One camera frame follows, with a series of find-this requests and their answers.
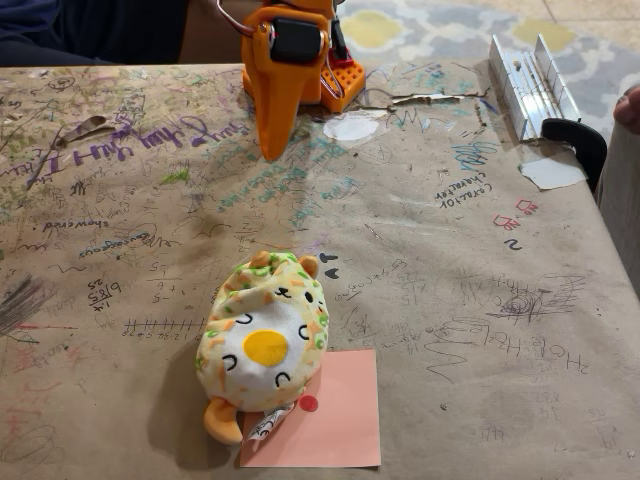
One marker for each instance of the orange white cat plush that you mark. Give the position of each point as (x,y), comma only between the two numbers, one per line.
(265,345)

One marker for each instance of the orange SO-100 robot arm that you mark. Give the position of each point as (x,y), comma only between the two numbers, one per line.
(345,80)

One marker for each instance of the red dot sticker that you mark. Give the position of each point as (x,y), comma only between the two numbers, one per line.
(310,404)

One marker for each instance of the small black red clamp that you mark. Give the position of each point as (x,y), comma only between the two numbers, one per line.
(341,50)

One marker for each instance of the brown flat panel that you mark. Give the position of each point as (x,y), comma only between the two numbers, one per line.
(210,42)

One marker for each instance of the grey yellow patterned rug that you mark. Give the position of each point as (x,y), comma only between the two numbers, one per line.
(450,30)

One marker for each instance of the person in dark blue clothes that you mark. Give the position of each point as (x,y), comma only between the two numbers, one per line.
(100,30)

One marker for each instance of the scribbled brown paper table cover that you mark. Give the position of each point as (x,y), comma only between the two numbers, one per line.
(450,300)

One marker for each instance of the large black clamp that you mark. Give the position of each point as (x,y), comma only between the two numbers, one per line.
(580,140)

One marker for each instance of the pink square sticky note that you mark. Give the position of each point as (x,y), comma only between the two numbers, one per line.
(345,415)

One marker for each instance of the person's bare foot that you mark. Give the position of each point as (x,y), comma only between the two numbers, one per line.
(630,107)

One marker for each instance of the grey upholstered seat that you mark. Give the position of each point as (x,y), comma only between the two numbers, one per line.
(620,210)

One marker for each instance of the aluminium channel rail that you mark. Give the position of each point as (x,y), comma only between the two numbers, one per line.
(525,95)

